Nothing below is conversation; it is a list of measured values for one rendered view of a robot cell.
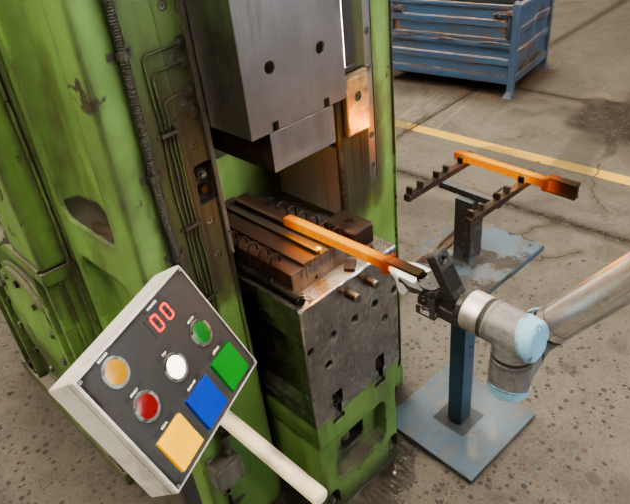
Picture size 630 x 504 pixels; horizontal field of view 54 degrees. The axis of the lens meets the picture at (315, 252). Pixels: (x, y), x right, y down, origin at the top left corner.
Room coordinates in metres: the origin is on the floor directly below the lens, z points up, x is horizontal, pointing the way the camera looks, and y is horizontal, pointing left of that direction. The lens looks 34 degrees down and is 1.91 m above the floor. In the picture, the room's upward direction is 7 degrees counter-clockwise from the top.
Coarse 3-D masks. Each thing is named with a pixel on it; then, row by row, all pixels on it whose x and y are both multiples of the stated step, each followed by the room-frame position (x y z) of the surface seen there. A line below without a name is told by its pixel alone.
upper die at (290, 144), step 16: (320, 112) 1.37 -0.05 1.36; (288, 128) 1.31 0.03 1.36; (304, 128) 1.34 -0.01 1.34; (320, 128) 1.37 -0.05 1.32; (224, 144) 1.41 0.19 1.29; (240, 144) 1.36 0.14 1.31; (256, 144) 1.31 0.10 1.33; (272, 144) 1.27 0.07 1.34; (288, 144) 1.30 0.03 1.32; (304, 144) 1.33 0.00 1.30; (320, 144) 1.37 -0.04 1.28; (256, 160) 1.32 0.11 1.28; (272, 160) 1.27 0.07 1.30; (288, 160) 1.30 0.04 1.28
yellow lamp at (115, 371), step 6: (114, 360) 0.81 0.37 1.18; (108, 366) 0.80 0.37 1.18; (114, 366) 0.80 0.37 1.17; (120, 366) 0.81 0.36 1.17; (108, 372) 0.79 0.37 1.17; (114, 372) 0.79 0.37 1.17; (120, 372) 0.80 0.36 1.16; (126, 372) 0.81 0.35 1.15; (108, 378) 0.78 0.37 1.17; (114, 378) 0.79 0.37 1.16; (120, 378) 0.79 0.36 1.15; (114, 384) 0.78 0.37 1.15
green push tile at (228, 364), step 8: (224, 344) 0.98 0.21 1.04; (224, 352) 0.96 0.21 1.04; (232, 352) 0.97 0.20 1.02; (216, 360) 0.93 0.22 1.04; (224, 360) 0.94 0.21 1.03; (232, 360) 0.95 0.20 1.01; (240, 360) 0.97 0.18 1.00; (216, 368) 0.92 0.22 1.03; (224, 368) 0.93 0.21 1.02; (232, 368) 0.94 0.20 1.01; (240, 368) 0.95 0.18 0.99; (224, 376) 0.91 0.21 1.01; (232, 376) 0.92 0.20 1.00; (240, 376) 0.94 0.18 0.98; (232, 384) 0.91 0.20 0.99
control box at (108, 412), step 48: (144, 288) 1.03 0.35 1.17; (192, 288) 1.03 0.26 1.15; (144, 336) 0.88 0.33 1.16; (192, 336) 0.94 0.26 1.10; (96, 384) 0.76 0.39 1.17; (144, 384) 0.81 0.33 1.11; (192, 384) 0.87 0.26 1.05; (240, 384) 0.93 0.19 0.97; (96, 432) 0.74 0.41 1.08; (144, 432) 0.74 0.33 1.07; (144, 480) 0.72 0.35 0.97
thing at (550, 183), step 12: (456, 156) 1.73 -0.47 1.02; (468, 156) 1.70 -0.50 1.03; (480, 156) 1.69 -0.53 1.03; (492, 168) 1.63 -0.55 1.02; (504, 168) 1.60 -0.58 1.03; (516, 168) 1.59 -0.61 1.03; (528, 180) 1.54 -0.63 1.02; (540, 180) 1.51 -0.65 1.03; (552, 180) 1.49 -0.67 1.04; (564, 180) 1.47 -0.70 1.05; (552, 192) 1.48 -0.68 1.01; (564, 192) 1.46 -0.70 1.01; (576, 192) 1.44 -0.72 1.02
